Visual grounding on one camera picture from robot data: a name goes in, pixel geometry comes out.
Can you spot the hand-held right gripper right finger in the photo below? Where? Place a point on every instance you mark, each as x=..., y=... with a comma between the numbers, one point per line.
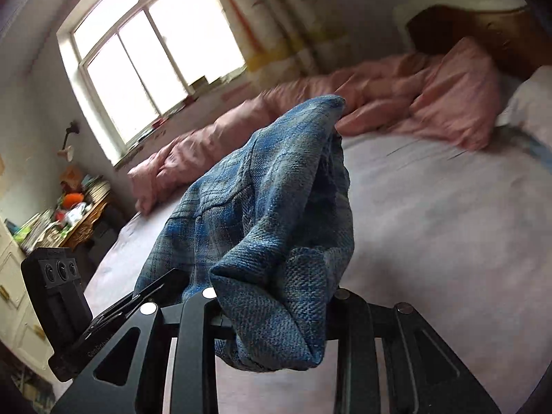
x=353, y=353

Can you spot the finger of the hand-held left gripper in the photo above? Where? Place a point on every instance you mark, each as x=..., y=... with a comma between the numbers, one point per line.
x=164, y=287

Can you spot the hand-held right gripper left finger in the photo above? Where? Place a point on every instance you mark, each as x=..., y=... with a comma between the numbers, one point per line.
x=194, y=332

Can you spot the blue plaid shirt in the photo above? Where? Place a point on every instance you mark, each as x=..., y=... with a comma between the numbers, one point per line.
x=267, y=224

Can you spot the white cabinet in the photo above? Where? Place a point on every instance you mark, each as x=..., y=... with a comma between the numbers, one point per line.
x=13, y=276

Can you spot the cluttered wooden desk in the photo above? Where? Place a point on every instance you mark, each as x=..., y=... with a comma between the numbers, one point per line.
x=82, y=228

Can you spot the orange toy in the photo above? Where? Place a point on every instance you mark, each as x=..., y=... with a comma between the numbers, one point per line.
x=73, y=199

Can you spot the pink floral bed sheet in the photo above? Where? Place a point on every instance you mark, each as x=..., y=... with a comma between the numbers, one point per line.
x=431, y=246

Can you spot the pink duvet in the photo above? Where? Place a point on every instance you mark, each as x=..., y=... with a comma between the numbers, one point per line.
x=194, y=155

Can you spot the white framed window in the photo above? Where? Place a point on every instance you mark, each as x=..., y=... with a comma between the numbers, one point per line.
x=129, y=60

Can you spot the blue cloth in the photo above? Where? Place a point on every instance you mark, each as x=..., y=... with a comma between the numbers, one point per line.
x=534, y=146

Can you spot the yellow patterned curtain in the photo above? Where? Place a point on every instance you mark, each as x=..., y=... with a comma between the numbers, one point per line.
x=276, y=21

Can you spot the light pink pillow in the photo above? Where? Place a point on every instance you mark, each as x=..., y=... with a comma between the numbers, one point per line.
x=530, y=103

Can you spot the wooden headboard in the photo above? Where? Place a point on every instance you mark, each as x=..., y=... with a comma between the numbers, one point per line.
x=496, y=30

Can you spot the wall lamp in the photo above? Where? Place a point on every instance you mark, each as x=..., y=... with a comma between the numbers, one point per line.
x=68, y=153

